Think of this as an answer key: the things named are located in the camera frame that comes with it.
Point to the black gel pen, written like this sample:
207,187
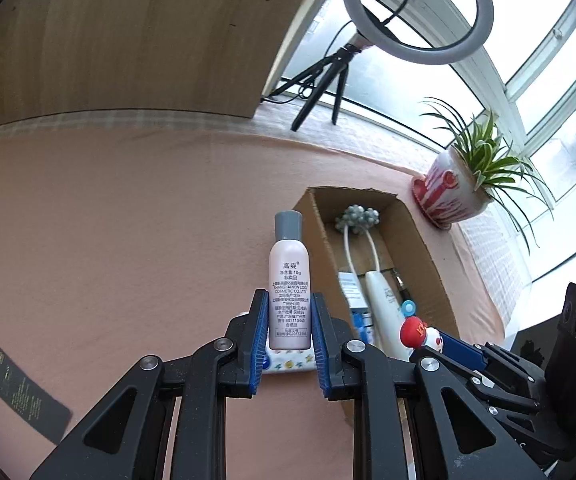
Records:
401,286

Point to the small pink bottle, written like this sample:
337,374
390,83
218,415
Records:
289,285

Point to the light wooden board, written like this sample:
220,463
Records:
207,56

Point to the dark grey card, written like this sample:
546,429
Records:
31,402

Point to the white blue lotion tube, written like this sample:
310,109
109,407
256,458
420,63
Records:
387,316

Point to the blue phone stand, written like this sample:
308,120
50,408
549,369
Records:
363,324

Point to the spider plant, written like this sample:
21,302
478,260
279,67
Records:
497,169

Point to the cartoon doll keychain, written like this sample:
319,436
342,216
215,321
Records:
415,333

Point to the brown cardboard box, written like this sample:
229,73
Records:
400,246

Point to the patterned tissue pack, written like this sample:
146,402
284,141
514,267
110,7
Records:
286,361

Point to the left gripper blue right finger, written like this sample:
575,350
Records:
329,335

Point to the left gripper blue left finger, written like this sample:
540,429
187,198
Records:
248,332

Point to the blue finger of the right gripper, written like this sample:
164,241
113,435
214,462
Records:
463,353
431,360

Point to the white usb charger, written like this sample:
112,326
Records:
352,291

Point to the black tripod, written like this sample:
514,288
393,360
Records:
316,79

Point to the white massager with grey balls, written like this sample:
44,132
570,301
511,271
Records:
358,220

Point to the red white ceramic pot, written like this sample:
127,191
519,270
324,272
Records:
446,195

